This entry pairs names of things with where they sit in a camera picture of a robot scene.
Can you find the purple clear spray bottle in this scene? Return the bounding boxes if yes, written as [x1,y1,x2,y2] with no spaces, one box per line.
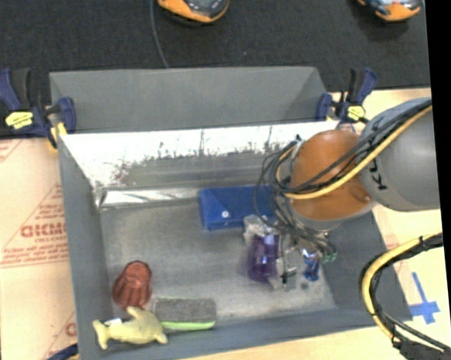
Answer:
[234,211,287,290]

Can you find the blue flat box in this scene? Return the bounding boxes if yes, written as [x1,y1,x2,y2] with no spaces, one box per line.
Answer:
[197,182,281,232]

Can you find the grey metal bin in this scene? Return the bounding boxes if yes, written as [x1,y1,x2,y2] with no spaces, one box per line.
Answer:
[47,44,415,360]

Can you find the grey and green sponge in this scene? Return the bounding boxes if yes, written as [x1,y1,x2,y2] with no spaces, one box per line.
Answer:
[152,293,219,334]

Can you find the red-brown clear cup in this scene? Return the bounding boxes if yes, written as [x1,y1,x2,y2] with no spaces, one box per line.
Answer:
[108,259,157,311]

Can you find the yellow toy animal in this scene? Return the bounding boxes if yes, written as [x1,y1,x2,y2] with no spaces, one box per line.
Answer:
[91,303,170,351]

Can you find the brown cardboard board red print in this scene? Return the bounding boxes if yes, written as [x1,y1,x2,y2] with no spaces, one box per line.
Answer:
[0,133,82,360]

